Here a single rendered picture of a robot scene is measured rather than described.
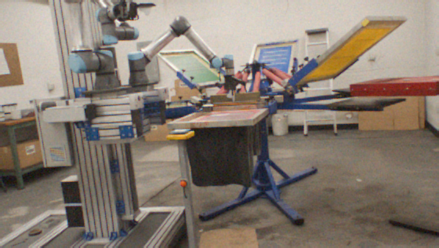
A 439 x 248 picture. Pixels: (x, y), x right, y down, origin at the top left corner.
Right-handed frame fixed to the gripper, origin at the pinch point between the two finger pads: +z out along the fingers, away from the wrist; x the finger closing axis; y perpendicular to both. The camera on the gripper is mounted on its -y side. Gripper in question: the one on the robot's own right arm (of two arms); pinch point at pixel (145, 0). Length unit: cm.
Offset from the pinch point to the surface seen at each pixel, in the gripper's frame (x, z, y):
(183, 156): -41, -15, 81
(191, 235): -48, -15, 131
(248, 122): -69, 14, 61
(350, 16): -521, -76, -94
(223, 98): -115, -40, 45
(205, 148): -69, -20, 80
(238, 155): -78, 0, 84
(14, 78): -145, -442, 6
